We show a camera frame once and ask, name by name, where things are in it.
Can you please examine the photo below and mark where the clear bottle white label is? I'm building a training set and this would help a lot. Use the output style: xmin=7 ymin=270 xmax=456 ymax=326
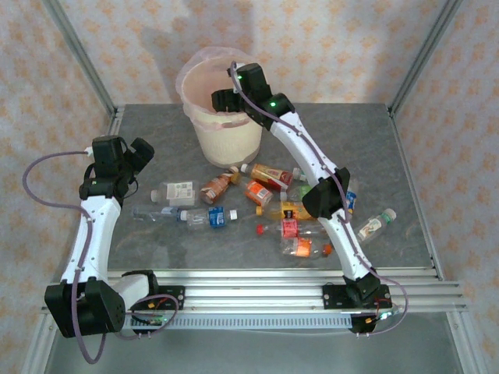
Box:
xmin=150 ymin=179 xmax=200 ymax=208

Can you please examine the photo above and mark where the clear water bottle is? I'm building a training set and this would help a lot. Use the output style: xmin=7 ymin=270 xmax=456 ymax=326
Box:
xmin=131 ymin=205 xmax=184 ymax=223

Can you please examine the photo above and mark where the brown coffee bottle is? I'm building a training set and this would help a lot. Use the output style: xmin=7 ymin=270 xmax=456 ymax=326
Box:
xmin=199 ymin=166 xmax=239 ymax=206

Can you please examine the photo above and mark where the clear bottle blue label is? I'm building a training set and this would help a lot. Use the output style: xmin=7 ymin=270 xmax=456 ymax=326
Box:
xmin=179 ymin=205 xmax=239 ymax=234

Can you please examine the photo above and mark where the yellow orange juice bottle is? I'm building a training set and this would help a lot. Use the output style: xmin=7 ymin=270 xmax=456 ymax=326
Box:
xmin=255 ymin=200 xmax=317 ymax=222

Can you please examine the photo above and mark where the clear bottle red label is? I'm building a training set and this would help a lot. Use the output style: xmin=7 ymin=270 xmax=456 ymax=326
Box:
xmin=255 ymin=218 xmax=327 ymax=241

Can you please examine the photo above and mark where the blue white label bottle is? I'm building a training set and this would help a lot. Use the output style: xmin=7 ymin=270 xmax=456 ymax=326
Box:
xmin=345 ymin=178 xmax=360 ymax=216

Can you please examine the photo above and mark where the clear bottle orange label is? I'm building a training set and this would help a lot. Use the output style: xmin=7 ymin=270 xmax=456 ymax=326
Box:
xmin=279 ymin=235 xmax=333 ymax=260

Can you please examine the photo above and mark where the white label bottle green cap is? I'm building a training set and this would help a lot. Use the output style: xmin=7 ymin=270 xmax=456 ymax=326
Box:
xmin=356 ymin=208 xmax=398 ymax=245

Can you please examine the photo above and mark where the cream plastic bin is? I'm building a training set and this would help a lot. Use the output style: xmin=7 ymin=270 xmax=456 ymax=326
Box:
xmin=179 ymin=54 xmax=264 ymax=169

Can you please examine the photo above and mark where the aluminium table edge rail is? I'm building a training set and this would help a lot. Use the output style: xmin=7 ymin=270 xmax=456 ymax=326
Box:
xmin=388 ymin=104 xmax=446 ymax=281
xmin=104 ymin=104 xmax=126 ymax=138

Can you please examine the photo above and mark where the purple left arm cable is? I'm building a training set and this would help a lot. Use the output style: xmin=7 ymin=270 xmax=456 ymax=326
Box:
xmin=22 ymin=150 xmax=181 ymax=365

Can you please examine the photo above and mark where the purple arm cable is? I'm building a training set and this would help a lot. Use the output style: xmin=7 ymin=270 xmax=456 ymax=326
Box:
xmin=22 ymin=150 xmax=181 ymax=365
xmin=229 ymin=60 xmax=409 ymax=338

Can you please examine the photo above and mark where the aluminium frame post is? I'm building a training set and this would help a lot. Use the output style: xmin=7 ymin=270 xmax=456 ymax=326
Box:
xmin=41 ymin=0 xmax=120 ymax=118
xmin=388 ymin=0 xmax=465 ymax=118

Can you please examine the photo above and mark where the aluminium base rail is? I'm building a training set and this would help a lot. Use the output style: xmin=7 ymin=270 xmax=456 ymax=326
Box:
xmin=41 ymin=266 xmax=469 ymax=315

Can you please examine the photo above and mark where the grey slotted cable duct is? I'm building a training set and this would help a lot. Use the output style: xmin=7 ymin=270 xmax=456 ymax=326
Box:
xmin=124 ymin=313 xmax=354 ymax=331

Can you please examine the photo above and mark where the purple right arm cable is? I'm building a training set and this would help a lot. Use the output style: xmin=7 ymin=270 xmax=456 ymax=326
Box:
xmin=229 ymin=60 xmax=409 ymax=338

